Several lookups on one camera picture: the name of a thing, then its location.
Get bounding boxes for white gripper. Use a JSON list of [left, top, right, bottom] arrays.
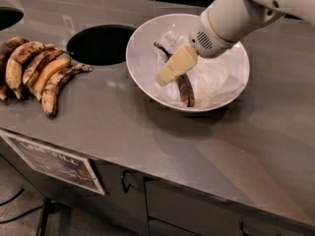
[[156, 11, 234, 86]]

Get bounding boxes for dark overripe banana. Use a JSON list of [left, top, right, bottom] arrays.
[[154, 42, 195, 107]]

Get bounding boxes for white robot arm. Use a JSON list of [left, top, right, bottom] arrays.
[[157, 0, 315, 86]]

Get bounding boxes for white bowl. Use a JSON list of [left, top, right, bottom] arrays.
[[125, 13, 251, 113]]

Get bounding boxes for spotted banana front right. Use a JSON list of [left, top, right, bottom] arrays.
[[40, 64, 92, 117]]

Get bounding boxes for orange yellow banana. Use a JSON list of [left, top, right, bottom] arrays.
[[30, 58, 71, 100]]

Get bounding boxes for brown spotted banana middle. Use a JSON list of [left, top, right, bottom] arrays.
[[22, 48, 64, 88]]

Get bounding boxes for large spotted banana left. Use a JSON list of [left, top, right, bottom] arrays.
[[5, 41, 54, 99]]

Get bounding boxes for dark banana far left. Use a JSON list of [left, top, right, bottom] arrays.
[[0, 36, 28, 101]]

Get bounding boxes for crumpled white paper liner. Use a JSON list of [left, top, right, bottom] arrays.
[[155, 43, 249, 112]]

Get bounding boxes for grey drawer front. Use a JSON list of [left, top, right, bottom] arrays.
[[145, 181, 315, 236]]

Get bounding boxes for landfill sign label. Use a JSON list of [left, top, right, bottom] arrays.
[[0, 131, 105, 195]]

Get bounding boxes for grey cabinet door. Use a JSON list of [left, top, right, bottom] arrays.
[[89, 161, 149, 236]]

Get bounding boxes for black cabinet door handle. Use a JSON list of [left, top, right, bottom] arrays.
[[120, 170, 132, 194]]

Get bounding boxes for black drawer handle right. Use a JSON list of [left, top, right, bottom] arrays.
[[239, 221, 259, 236]]

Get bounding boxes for black floor cable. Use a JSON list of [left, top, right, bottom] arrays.
[[0, 187, 45, 225]]

